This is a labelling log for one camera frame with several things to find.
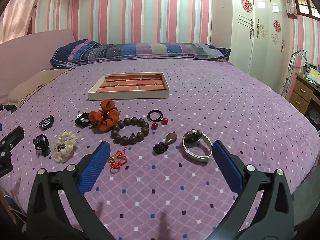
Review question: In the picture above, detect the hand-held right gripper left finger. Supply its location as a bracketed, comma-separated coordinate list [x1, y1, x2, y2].
[26, 141, 118, 240]

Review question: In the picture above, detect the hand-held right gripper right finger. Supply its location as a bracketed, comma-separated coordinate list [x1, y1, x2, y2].
[212, 140, 295, 240]

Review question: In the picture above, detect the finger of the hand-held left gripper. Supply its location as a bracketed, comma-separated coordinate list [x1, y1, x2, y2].
[0, 126, 25, 152]
[0, 151, 13, 178]

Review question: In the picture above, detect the red string bracelet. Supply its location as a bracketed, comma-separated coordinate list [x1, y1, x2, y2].
[108, 148, 128, 174]

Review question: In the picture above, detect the black hair claw clip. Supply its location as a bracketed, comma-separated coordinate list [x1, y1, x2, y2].
[33, 135, 51, 157]

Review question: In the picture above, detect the wristwatch with white strap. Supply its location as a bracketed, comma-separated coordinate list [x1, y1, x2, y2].
[182, 129, 213, 163]

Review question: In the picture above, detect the black hair tie with beads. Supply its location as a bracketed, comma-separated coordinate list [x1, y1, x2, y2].
[75, 112, 96, 129]

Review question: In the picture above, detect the brown stone pendant with cord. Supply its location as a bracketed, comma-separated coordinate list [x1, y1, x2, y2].
[153, 132, 179, 155]

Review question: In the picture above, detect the hair tie with red balls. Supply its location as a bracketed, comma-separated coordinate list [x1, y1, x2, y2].
[147, 109, 168, 129]

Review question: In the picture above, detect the brick-pattern tray box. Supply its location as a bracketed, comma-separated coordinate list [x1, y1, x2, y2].
[87, 73, 171, 101]

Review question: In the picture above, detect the dark cloth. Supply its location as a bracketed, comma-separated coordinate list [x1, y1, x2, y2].
[0, 104, 18, 113]

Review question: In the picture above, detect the black white striped hair clip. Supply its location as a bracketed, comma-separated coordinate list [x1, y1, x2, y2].
[39, 115, 54, 131]

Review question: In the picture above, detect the orange fabric scrunchie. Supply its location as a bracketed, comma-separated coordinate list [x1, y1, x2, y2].
[88, 99, 121, 131]

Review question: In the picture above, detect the beige blanket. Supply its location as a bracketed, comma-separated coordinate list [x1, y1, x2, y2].
[0, 68, 75, 107]

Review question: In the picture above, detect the purple diamond-pattern bedsheet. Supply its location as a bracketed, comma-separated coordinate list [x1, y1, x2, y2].
[0, 57, 320, 240]

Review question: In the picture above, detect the pink headboard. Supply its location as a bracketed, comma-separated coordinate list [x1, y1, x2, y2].
[0, 29, 80, 98]

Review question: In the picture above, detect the wooden desk with drawers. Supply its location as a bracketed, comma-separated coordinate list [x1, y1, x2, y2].
[291, 73, 320, 117]

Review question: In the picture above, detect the white wardrobe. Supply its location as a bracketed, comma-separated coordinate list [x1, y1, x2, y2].
[229, 0, 288, 98]

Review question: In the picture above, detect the striped patchwork pillow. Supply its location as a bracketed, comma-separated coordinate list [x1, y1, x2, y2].
[50, 39, 232, 67]

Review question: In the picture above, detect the desk lamp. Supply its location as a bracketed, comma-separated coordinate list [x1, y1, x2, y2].
[282, 48, 308, 96]

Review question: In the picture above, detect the green and yellow cloth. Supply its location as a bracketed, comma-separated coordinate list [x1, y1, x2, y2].
[306, 69, 320, 83]

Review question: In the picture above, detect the pink curtain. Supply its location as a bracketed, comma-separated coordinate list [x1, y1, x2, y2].
[0, 0, 42, 44]

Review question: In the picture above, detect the window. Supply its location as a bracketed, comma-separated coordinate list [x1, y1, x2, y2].
[291, 0, 320, 20]

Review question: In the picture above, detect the brown wooden bead bracelet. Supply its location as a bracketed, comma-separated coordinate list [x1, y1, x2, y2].
[110, 117, 150, 146]

